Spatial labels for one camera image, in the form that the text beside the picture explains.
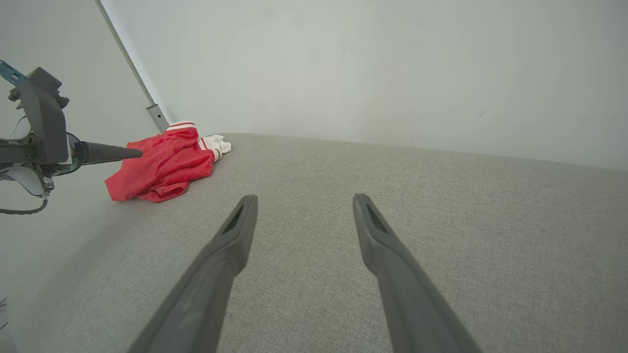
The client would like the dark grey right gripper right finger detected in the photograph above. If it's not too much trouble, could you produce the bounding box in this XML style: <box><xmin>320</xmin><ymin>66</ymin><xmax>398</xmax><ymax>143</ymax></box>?
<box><xmin>353</xmin><ymin>194</ymin><xmax>481</xmax><ymax>353</ymax></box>

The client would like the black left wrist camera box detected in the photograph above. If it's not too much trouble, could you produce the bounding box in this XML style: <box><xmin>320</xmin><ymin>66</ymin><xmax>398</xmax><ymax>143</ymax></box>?
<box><xmin>19</xmin><ymin>67</ymin><xmax>70</xmax><ymax>165</ymax></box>

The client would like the teal left camera connector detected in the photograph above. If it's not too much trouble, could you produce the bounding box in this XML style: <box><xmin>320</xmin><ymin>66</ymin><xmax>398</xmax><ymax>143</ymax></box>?
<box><xmin>0</xmin><ymin>60</ymin><xmax>27</xmax><ymax>87</ymax></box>

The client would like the red basketball jersey number 23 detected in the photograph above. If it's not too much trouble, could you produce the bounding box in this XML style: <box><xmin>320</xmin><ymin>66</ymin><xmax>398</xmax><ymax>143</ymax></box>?
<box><xmin>105</xmin><ymin>121</ymin><xmax>232</xmax><ymax>203</ymax></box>

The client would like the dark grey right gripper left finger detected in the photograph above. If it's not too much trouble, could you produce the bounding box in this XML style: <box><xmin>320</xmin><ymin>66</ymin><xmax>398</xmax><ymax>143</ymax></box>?
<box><xmin>128</xmin><ymin>195</ymin><xmax>259</xmax><ymax>353</ymax></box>

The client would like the grey metal pole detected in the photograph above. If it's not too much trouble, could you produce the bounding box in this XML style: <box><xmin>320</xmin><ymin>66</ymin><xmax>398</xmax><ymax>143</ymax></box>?
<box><xmin>95</xmin><ymin>0</ymin><xmax>170</xmax><ymax>134</ymax></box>

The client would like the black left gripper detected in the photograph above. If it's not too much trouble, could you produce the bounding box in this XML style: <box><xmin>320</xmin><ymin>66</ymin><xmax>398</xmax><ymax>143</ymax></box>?
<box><xmin>0</xmin><ymin>132</ymin><xmax>143</xmax><ymax>177</ymax></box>

